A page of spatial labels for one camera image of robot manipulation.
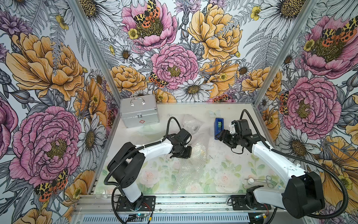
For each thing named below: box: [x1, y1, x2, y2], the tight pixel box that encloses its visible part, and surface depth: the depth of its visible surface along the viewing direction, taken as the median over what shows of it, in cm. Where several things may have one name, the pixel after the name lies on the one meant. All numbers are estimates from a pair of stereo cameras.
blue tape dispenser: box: [213, 117, 225, 140], surface depth 102 cm
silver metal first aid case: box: [119, 94, 160, 129], surface depth 101 cm
